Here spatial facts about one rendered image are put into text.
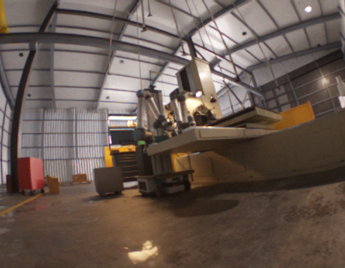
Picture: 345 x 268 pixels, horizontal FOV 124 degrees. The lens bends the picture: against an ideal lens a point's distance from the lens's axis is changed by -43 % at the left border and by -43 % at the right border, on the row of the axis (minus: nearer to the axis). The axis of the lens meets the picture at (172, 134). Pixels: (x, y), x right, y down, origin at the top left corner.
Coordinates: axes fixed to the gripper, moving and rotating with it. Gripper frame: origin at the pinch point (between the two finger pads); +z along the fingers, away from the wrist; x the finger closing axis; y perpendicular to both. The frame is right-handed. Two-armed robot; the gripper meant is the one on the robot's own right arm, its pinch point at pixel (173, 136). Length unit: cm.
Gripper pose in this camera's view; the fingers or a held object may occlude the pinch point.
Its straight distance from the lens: 186.6
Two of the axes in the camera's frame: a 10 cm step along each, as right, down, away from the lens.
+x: -7.3, 1.0, -6.7
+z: 4.7, 7.8, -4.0
